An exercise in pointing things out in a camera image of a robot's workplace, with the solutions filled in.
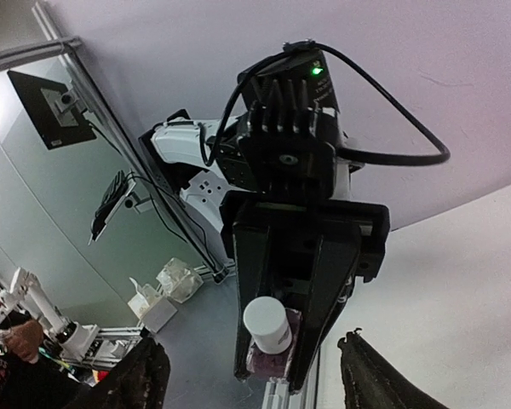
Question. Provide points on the aluminium frame in background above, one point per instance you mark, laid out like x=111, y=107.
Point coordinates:
x=82, y=350

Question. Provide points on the tablet on wall mount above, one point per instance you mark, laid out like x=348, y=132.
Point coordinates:
x=121, y=192

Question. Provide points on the white nail polish brush cap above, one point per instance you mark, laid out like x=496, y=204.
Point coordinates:
x=266, y=321

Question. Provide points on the wall mounted black monitor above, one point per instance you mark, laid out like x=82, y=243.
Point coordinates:
x=53, y=109

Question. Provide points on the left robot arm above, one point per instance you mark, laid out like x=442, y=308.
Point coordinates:
x=268, y=187

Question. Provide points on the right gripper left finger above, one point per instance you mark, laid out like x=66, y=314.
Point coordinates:
x=139, y=380

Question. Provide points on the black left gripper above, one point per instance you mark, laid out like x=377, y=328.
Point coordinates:
x=246, y=219

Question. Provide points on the plastic wrapped box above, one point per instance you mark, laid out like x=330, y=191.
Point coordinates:
x=178, y=280

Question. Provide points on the person hand at background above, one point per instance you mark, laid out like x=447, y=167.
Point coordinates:
x=24, y=340

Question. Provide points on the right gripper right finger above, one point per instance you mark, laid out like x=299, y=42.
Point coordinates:
x=370, y=381

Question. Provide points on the tissue box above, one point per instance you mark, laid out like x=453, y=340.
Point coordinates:
x=150, y=307

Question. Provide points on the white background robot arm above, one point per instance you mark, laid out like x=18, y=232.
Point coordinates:
x=38, y=385

